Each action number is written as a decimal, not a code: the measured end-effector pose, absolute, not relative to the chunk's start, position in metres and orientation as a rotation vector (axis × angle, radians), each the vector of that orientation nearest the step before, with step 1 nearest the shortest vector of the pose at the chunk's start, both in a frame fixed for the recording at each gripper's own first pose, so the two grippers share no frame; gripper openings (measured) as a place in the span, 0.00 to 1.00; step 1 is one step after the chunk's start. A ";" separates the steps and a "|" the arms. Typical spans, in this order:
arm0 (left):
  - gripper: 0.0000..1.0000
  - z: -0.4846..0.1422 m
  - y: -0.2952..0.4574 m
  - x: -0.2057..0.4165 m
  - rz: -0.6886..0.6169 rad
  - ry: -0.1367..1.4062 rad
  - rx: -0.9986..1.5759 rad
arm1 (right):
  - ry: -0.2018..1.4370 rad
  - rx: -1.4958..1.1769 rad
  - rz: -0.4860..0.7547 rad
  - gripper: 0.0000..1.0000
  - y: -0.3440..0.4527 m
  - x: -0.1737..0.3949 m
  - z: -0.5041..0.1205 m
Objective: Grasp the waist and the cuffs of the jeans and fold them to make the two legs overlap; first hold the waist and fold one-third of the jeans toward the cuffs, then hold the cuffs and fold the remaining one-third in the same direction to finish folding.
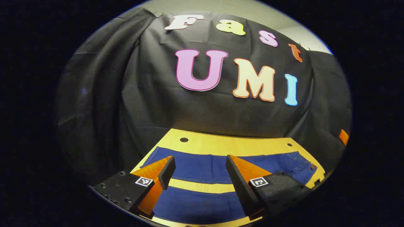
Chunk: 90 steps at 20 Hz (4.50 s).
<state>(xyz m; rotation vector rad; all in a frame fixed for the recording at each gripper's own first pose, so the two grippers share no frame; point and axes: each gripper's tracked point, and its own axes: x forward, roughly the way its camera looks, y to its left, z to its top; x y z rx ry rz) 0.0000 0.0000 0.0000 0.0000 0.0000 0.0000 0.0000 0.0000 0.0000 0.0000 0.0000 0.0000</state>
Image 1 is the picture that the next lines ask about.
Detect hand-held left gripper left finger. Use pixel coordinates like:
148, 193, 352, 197
91, 155, 176, 219

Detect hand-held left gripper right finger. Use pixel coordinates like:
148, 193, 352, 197
225, 154, 318, 221

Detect blue denim jeans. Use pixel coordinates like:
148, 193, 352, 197
140, 146, 318, 225

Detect black backdrop cloth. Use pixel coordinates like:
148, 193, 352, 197
55, 6, 352, 186

